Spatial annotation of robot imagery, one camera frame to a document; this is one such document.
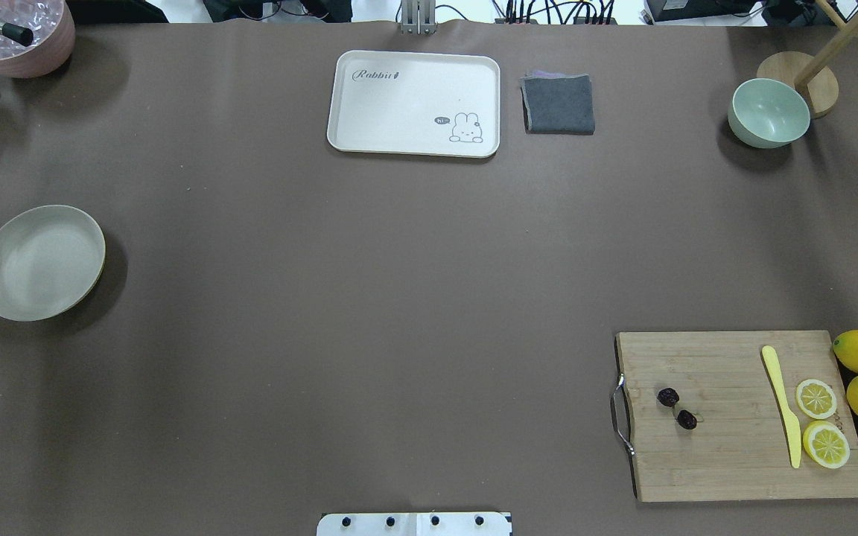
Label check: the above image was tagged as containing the cream rabbit tray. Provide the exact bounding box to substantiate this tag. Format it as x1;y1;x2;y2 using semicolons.
326;50;501;159

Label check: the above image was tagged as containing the mint green bowl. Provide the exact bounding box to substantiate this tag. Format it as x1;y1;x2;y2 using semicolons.
726;78;811;149

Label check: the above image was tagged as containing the wooden cup stand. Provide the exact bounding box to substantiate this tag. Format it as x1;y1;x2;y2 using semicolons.
756;1;858;119

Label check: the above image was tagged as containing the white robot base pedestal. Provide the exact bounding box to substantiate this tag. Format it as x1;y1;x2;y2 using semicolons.
316;511;513;535

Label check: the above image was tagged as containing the beige round plate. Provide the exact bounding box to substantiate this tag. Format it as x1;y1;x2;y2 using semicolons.
0;205;107;322

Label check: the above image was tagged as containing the bamboo cutting board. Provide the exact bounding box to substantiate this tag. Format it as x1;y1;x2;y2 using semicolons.
611;331;858;503

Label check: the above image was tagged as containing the dark red cherry pair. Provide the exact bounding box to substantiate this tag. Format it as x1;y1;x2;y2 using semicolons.
656;387;699;430

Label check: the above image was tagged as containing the yellow plastic knife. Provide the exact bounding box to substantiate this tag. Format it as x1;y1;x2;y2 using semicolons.
760;344;803;469

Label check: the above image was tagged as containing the pink bowl with ice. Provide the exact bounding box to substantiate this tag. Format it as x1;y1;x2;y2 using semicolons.
0;1;75;78

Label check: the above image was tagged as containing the grey folded cloth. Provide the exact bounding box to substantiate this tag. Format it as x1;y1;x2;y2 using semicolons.
521;71;596;135

